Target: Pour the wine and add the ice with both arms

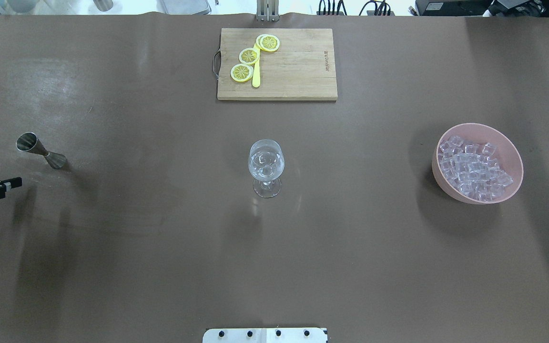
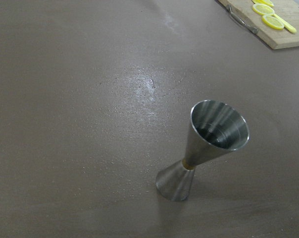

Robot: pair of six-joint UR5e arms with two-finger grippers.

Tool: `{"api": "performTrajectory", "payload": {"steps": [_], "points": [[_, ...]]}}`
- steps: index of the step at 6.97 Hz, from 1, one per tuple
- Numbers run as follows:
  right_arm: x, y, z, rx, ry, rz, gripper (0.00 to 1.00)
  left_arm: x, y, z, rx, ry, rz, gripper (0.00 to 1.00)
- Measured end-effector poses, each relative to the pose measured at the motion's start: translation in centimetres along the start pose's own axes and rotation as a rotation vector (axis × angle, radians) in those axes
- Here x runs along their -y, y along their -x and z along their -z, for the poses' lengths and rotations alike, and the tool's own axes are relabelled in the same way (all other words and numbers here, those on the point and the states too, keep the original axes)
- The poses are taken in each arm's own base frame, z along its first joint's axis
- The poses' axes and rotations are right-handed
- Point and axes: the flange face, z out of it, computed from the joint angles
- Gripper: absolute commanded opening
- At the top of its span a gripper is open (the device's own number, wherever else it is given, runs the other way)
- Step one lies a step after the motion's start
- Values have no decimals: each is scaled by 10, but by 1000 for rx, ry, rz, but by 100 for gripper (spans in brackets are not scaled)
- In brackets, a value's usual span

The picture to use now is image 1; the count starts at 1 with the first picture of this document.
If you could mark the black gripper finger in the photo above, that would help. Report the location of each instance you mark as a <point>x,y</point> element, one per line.
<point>12,183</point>

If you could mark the steel jigger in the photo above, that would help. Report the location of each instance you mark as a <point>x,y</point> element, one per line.
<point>29,142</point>

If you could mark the clear wine glass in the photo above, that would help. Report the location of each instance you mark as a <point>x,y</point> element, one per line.
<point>266,164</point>

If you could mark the clear ice cubes pile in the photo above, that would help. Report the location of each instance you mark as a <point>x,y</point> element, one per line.
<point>473,168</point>

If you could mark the lemon slice bottom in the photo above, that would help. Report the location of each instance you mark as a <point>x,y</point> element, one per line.
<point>241,72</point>

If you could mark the lemon slice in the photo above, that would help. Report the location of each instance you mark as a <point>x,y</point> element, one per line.
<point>249,56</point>
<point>268,42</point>
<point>241,72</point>

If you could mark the yellow plastic knife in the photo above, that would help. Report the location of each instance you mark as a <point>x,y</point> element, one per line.
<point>256,79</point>

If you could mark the lemon slice middle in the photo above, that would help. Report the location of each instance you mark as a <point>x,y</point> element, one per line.
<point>249,56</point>

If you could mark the lemon slice top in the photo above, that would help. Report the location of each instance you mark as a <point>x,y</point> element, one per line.
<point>268,42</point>

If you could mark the wooden cutting board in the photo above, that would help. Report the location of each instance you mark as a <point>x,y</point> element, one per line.
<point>302,69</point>

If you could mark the pink bowl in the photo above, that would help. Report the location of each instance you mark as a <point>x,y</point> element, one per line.
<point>507,153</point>

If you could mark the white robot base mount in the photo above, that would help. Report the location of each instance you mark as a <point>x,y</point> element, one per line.
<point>266,335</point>

